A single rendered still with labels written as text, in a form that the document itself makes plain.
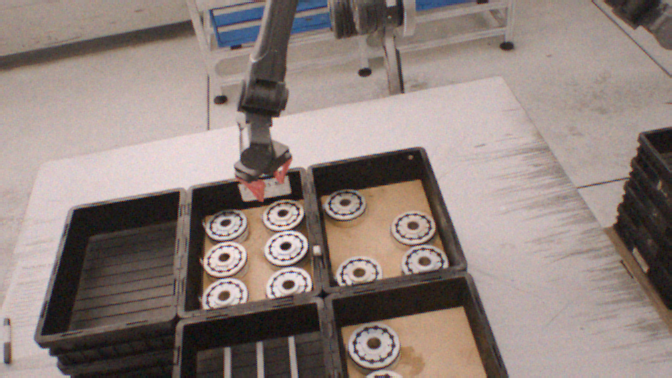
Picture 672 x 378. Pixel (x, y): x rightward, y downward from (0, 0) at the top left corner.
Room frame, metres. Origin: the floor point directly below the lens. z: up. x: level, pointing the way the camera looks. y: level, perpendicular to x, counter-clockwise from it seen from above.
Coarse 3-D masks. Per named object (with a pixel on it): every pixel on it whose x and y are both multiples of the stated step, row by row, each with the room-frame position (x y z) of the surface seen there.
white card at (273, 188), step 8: (240, 184) 1.12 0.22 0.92; (272, 184) 1.12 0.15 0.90; (280, 184) 1.12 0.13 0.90; (288, 184) 1.12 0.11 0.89; (240, 192) 1.12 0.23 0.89; (248, 192) 1.12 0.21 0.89; (264, 192) 1.12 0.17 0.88; (272, 192) 1.12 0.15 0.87; (280, 192) 1.12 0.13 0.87; (288, 192) 1.12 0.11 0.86; (248, 200) 1.12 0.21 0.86
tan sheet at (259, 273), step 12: (300, 204) 1.11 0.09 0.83; (252, 216) 1.09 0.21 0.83; (252, 228) 1.05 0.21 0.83; (264, 228) 1.04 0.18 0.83; (252, 240) 1.01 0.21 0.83; (264, 240) 1.00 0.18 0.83; (252, 252) 0.97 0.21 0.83; (252, 264) 0.93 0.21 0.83; (264, 264) 0.93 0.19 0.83; (204, 276) 0.92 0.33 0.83; (252, 276) 0.90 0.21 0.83; (264, 276) 0.89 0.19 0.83; (312, 276) 0.87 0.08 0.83; (204, 288) 0.89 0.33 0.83; (252, 288) 0.86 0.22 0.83; (264, 288) 0.86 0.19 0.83; (252, 300) 0.83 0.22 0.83
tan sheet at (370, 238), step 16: (368, 192) 1.11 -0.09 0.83; (384, 192) 1.10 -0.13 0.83; (400, 192) 1.09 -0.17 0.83; (416, 192) 1.08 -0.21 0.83; (368, 208) 1.05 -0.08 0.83; (384, 208) 1.04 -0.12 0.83; (400, 208) 1.03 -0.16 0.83; (416, 208) 1.03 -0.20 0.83; (368, 224) 1.00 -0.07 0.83; (384, 224) 0.99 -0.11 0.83; (336, 240) 0.97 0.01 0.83; (352, 240) 0.96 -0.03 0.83; (368, 240) 0.95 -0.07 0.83; (384, 240) 0.94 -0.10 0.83; (336, 256) 0.92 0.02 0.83; (352, 256) 0.91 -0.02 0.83; (368, 256) 0.90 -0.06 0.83; (384, 256) 0.89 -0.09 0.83; (400, 256) 0.88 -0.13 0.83; (336, 272) 0.87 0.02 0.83; (384, 272) 0.85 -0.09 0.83; (400, 272) 0.84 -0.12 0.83
